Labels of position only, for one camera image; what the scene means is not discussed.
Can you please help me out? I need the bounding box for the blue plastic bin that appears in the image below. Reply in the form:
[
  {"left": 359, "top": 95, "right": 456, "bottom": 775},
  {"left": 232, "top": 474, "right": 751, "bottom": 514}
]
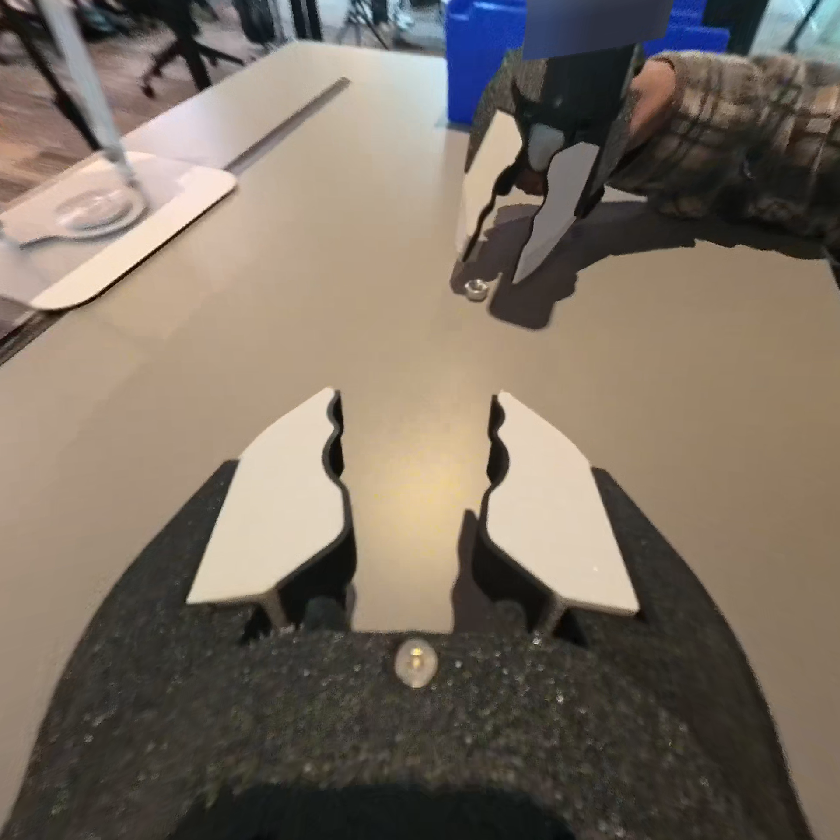
[{"left": 445, "top": 0, "right": 731, "bottom": 127}]

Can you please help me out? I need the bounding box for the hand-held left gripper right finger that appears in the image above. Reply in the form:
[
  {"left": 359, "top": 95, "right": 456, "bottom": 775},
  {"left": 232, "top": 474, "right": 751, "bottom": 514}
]
[{"left": 471, "top": 390, "right": 641, "bottom": 636}]

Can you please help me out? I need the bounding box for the black office chair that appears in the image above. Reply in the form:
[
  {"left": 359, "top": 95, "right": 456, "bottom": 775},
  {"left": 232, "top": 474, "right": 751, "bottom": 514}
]
[{"left": 140, "top": 0, "right": 249, "bottom": 101}]

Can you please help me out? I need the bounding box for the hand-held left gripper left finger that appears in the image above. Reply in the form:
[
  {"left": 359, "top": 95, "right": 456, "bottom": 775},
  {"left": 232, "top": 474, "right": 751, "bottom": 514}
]
[{"left": 185, "top": 387, "right": 358, "bottom": 630}]

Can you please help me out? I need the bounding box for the person's right hand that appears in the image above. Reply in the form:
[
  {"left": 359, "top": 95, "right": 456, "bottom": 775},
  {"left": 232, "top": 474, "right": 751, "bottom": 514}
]
[{"left": 625, "top": 58, "right": 678, "bottom": 143}]

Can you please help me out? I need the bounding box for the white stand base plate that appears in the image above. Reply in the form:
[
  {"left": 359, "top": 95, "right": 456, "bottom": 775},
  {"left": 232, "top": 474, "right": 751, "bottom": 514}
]
[{"left": 0, "top": 0, "right": 237, "bottom": 312}]

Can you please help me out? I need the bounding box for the person's right forearm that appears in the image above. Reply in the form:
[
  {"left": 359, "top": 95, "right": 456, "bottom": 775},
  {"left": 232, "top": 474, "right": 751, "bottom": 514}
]
[{"left": 610, "top": 51, "right": 840, "bottom": 245}]

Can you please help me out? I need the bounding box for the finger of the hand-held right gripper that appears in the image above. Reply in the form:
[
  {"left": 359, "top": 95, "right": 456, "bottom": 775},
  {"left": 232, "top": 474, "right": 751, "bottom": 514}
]
[
  {"left": 511, "top": 123, "right": 605, "bottom": 287},
  {"left": 455, "top": 108, "right": 526, "bottom": 265}
]

